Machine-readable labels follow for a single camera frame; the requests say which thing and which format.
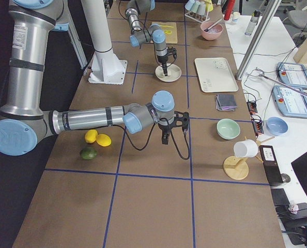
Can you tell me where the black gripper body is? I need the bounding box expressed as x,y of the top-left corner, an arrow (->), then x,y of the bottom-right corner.
158,111 -> 190,136
157,45 -> 177,68

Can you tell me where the cream round plate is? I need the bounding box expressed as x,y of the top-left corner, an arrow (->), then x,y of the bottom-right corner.
155,63 -> 181,83

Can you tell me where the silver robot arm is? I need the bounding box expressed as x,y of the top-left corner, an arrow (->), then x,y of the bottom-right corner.
125,0 -> 177,76
0,1 -> 190,160

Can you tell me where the cream bear tray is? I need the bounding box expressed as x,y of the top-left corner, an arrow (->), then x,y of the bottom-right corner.
194,57 -> 238,93

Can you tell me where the bamboo cutting board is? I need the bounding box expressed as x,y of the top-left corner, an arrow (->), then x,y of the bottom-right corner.
151,22 -> 178,44

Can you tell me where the bottom lemon slice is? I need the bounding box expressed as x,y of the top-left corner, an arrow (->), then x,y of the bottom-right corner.
164,29 -> 172,35

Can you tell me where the folded grey purple cloth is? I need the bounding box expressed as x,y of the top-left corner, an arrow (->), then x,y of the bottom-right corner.
216,94 -> 237,111

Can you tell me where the green bowl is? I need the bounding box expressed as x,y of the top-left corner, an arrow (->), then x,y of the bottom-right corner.
217,118 -> 241,140

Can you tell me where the metal black-tipped muddler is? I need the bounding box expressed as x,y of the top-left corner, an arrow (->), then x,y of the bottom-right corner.
204,18 -> 222,32

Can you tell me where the pink bowl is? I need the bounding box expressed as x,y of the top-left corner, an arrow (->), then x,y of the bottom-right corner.
200,21 -> 224,41

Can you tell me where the clear ice cubes pile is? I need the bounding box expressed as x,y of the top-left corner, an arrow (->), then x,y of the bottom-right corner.
206,26 -> 221,34

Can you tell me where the grey cup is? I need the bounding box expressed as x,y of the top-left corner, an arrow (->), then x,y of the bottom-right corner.
196,3 -> 206,16

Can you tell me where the yellow cup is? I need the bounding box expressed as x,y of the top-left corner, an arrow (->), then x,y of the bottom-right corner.
204,0 -> 213,12

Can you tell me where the wooden mug tree stand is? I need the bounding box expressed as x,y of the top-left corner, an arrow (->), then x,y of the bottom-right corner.
223,136 -> 274,180

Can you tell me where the white mug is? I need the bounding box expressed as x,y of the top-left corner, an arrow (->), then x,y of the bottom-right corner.
233,139 -> 258,158

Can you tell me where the yellow lemon near edge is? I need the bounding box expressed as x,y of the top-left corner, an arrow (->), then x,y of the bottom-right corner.
84,129 -> 98,144

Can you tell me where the paper cup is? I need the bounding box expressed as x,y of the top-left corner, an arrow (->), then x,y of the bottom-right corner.
232,11 -> 241,24

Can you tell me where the red cylinder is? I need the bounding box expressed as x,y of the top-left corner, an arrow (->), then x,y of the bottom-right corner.
224,0 -> 235,21

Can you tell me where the blue bowl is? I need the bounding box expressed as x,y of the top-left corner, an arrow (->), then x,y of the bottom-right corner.
266,117 -> 288,136

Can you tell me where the water bottle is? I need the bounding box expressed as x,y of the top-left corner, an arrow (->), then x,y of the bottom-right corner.
244,9 -> 262,36

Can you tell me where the black box white label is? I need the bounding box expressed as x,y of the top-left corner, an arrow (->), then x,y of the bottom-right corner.
259,145 -> 283,187

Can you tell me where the lower teach pendant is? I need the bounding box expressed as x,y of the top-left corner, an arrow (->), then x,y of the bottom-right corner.
273,85 -> 307,119

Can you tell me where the teach pendant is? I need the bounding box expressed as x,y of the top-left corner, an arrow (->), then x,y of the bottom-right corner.
277,62 -> 307,90
273,85 -> 307,119

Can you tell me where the upper teach pendant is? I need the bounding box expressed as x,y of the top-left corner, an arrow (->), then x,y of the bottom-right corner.
277,62 -> 307,90

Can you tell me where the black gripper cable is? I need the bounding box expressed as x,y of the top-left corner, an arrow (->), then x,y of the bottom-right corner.
109,117 -> 190,160

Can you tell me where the white wire cup rack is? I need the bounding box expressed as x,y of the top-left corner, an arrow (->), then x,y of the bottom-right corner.
185,11 -> 210,23

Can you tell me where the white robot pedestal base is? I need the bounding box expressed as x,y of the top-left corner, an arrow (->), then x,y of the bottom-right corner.
81,0 -> 128,85

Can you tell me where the aluminium camera mount post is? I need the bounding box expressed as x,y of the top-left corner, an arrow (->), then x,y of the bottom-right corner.
236,0 -> 281,80

